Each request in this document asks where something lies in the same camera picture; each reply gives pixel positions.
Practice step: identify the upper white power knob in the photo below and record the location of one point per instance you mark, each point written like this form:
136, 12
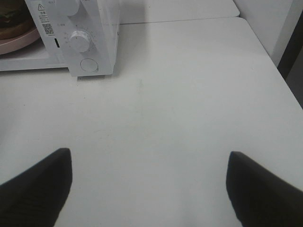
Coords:
72, 7

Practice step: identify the warning label sticker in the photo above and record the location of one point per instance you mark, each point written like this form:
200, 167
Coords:
44, 19

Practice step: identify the white microwave oven body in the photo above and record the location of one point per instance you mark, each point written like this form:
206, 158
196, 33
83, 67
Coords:
100, 19

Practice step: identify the round door release button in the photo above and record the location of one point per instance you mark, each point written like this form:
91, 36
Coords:
89, 65

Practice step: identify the lower white timer knob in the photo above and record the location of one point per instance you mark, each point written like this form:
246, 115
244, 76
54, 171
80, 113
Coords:
80, 41

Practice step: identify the pink plate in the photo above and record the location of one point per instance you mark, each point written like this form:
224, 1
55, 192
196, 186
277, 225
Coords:
19, 42

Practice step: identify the burger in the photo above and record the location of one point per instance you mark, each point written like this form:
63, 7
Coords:
15, 18

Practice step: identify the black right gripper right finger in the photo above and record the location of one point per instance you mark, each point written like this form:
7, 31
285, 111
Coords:
259, 197

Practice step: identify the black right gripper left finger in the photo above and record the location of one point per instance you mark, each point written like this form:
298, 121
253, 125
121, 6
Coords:
35, 197

